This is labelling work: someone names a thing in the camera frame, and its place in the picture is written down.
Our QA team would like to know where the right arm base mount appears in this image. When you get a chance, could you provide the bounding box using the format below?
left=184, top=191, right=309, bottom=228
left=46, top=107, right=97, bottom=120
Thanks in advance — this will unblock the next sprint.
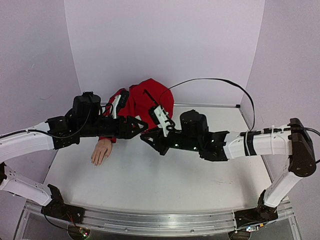
left=234, top=190, right=278, bottom=230

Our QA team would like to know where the mannequin hand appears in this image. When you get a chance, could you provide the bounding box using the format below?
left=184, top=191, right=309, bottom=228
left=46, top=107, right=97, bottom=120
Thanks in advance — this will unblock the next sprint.
left=91, top=139, right=113, bottom=167

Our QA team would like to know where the red jacket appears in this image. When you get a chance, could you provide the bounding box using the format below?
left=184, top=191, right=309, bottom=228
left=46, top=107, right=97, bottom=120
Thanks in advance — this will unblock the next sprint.
left=98, top=77, right=175, bottom=145

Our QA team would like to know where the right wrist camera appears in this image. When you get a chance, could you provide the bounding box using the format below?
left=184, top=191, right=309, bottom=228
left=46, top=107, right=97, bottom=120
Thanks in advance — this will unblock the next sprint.
left=148, top=105, right=176, bottom=138

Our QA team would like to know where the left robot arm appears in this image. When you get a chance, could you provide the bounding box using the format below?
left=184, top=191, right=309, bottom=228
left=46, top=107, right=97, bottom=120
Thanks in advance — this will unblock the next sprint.
left=0, top=91, right=148, bottom=219

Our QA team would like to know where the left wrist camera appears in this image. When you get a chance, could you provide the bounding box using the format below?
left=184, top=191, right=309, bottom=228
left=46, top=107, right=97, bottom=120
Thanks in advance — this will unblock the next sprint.
left=110, top=90, right=130, bottom=119

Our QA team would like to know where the aluminium front rail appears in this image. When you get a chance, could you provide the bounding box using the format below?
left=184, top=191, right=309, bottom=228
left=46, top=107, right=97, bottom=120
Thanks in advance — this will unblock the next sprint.
left=14, top=199, right=302, bottom=240

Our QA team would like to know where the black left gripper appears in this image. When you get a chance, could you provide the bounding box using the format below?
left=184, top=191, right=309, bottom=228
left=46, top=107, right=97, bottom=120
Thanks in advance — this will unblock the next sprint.
left=79, top=115, right=150, bottom=140

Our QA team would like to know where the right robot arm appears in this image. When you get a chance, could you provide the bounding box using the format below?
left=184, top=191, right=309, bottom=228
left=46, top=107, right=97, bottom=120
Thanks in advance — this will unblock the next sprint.
left=140, top=109, right=318, bottom=208

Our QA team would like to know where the black right camera cable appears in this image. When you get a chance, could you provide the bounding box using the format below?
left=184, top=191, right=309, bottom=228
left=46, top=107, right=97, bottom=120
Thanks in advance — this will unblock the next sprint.
left=159, top=78, right=320, bottom=163

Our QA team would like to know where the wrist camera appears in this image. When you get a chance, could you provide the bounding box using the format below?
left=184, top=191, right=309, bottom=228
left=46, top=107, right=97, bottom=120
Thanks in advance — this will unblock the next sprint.
left=148, top=105, right=176, bottom=138
left=110, top=90, right=130, bottom=119

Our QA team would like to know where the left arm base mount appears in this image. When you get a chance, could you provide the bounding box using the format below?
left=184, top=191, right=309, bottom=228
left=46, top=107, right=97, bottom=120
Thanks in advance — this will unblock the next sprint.
left=41, top=184, right=85, bottom=224

